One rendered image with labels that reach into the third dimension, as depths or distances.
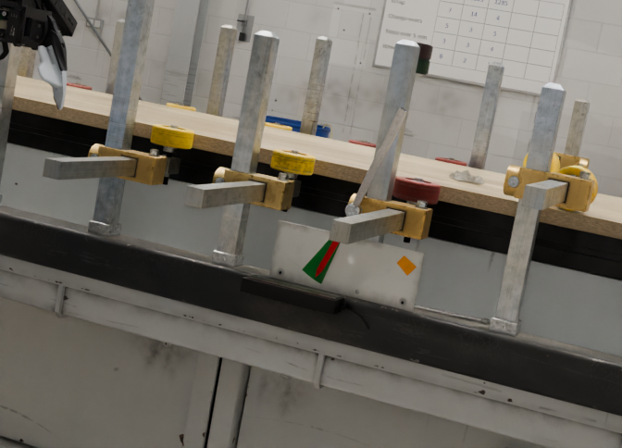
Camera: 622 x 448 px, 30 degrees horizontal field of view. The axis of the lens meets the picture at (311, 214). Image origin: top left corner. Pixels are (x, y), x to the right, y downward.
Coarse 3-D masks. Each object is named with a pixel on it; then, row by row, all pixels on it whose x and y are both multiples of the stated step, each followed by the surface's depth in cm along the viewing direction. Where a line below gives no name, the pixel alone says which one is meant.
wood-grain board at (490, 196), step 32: (32, 96) 246; (96, 96) 290; (192, 128) 239; (224, 128) 259; (320, 160) 217; (352, 160) 231; (416, 160) 269; (448, 192) 209; (480, 192) 211; (576, 224) 202; (608, 224) 201
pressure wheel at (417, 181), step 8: (400, 184) 200; (408, 184) 199; (416, 184) 199; (424, 184) 199; (432, 184) 200; (400, 192) 200; (408, 192) 199; (416, 192) 199; (424, 192) 199; (432, 192) 200; (408, 200) 199; (416, 200) 199; (424, 200) 199; (432, 200) 200; (408, 240) 203
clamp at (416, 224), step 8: (352, 200) 195; (368, 200) 194; (376, 200) 193; (392, 200) 197; (368, 208) 194; (376, 208) 193; (384, 208) 193; (392, 208) 192; (400, 208) 192; (408, 208) 191; (416, 208) 191; (408, 216) 192; (416, 216) 191; (424, 216) 191; (408, 224) 192; (416, 224) 191; (424, 224) 191; (392, 232) 193; (400, 232) 192; (408, 232) 192; (416, 232) 191; (424, 232) 192
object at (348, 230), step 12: (360, 216) 175; (372, 216) 177; (384, 216) 180; (396, 216) 187; (336, 228) 164; (348, 228) 164; (360, 228) 168; (372, 228) 174; (384, 228) 181; (396, 228) 188; (336, 240) 164; (348, 240) 164; (360, 240) 169
